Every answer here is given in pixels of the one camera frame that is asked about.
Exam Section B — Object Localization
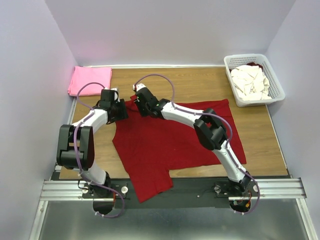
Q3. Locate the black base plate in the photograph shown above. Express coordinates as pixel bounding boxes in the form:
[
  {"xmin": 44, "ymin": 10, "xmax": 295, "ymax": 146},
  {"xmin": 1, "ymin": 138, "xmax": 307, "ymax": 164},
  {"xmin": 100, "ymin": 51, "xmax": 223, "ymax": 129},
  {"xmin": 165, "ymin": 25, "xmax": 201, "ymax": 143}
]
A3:
[{"xmin": 81, "ymin": 177, "xmax": 259, "ymax": 213}]

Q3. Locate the white plastic basket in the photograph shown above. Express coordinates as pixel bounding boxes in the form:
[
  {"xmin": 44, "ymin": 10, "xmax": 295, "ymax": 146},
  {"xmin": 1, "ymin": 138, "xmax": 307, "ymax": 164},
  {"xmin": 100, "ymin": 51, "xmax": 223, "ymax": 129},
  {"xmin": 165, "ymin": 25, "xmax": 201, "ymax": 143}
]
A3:
[{"xmin": 223, "ymin": 53, "xmax": 285, "ymax": 107}]

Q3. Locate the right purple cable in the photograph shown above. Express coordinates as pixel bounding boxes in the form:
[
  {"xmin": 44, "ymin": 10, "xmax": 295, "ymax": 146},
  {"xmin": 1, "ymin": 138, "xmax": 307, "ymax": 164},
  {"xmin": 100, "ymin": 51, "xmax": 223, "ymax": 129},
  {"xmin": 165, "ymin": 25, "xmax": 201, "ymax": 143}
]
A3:
[{"xmin": 133, "ymin": 73, "xmax": 261, "ymax": 216}]

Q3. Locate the folded pink t shirt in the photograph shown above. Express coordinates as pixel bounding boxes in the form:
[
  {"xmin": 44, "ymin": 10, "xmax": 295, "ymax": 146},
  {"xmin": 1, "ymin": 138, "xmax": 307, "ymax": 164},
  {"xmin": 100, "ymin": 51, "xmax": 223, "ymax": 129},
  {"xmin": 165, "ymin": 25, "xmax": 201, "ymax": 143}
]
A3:
[{"xmin": 67, "ymin": 66, "xmax": 112, "ymax": 97}]

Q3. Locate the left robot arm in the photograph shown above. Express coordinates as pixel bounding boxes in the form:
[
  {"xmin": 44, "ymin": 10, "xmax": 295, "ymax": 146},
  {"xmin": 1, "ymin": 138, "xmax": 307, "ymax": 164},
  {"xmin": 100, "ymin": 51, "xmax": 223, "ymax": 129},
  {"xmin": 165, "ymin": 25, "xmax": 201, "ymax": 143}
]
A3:
[{"xmin": 56, "ymin": 88, "xmax": 128, "ymax": 198}]

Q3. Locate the aluminium frame rail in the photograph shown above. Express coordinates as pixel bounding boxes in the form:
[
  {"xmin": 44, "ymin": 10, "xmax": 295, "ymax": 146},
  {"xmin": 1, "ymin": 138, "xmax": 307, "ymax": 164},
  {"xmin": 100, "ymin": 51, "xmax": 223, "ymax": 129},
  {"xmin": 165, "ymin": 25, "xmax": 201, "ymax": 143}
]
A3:
[{"xmin": 28, "ymin": 97, "xmax": 311, "ymax": 240}]

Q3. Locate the dark red shirt in basket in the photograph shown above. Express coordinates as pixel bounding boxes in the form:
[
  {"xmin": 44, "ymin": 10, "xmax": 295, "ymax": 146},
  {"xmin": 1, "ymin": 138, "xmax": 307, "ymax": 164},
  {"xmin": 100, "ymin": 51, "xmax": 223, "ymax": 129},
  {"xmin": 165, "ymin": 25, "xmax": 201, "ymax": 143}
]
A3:
[{"xmin": 246, "ymin": 62, "xmax": 263, "ymax": 71}]

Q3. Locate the red t shirt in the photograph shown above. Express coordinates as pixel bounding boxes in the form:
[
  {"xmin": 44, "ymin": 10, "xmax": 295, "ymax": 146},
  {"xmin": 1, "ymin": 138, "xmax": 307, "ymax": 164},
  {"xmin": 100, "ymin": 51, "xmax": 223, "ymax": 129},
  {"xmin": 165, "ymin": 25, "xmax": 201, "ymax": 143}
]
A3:
[{"xmin": 111, "ymin": 98, "xmax": 248, "ymax": 204}]

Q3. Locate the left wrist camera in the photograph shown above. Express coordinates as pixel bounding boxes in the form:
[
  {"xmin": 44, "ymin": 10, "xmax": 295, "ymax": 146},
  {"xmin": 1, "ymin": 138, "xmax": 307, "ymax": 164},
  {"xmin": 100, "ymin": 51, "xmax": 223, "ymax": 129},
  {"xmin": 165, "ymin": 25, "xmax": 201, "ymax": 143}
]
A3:
[{"xmin": 109, "ymin": 87, "xmax": 120, "ymax": 103}]

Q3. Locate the cream white t shirt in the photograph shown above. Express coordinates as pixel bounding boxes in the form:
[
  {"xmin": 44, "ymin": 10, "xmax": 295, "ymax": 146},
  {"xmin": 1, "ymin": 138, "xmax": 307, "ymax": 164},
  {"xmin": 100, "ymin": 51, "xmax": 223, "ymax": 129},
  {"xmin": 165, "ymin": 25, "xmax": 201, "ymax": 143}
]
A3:
[{"xmin": 230, "ymin": 64, "xmax": 272, "ymax": 101}]

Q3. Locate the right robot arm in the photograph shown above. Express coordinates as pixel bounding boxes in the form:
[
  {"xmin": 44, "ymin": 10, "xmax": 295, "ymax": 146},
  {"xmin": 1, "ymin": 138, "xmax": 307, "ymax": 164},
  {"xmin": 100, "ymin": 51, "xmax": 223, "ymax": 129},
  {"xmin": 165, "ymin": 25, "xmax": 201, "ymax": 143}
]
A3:
[{"xmin": 132, "ymin": 83, "xmax": 252, "ymax": 196}]

